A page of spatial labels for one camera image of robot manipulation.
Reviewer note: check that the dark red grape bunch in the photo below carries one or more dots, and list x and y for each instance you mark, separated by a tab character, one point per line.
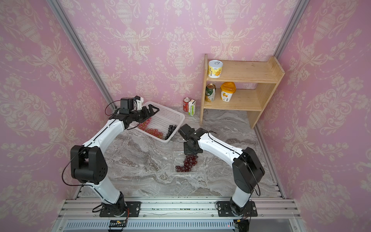
185	163

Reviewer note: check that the light red grape bunch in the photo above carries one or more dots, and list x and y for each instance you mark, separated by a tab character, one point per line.
149	128

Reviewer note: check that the yellow can white lid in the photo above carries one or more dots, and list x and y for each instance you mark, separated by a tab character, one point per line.
215	68

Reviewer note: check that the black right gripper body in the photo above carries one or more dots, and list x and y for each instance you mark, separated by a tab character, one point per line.
188	150

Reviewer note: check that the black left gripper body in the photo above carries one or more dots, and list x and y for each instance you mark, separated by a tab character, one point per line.
138	115

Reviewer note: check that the green white carton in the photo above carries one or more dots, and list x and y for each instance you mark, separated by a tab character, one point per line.
191	107

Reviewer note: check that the black grape bunch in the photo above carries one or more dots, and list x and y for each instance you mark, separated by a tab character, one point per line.
171	129

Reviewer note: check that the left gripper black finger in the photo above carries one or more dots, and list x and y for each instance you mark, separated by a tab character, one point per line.
147	114
152	109

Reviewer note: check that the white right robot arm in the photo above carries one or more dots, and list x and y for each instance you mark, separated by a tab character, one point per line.
246	167

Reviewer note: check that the yellow lidded cup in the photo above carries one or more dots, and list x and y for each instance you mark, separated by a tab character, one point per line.
227	91

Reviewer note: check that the white perforated plastic basket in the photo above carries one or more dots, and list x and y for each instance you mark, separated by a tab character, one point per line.
163	119

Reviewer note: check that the red soda can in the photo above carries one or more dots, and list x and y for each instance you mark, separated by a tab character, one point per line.
186	104

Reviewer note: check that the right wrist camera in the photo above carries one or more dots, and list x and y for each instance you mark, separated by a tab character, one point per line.
188	133

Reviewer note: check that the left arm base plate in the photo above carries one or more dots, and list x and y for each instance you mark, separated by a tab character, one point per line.
131	209

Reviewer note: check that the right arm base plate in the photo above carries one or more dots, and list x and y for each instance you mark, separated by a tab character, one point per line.
230	209

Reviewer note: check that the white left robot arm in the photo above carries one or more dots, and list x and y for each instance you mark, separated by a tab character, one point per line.
89	166

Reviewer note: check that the wooden shelf unit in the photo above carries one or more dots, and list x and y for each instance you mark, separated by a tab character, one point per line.
257	81

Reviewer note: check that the aluminium rail frame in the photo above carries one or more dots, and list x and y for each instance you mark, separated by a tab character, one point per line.
179	214

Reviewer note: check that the green drink can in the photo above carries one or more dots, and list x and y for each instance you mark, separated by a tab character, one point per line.
210	92

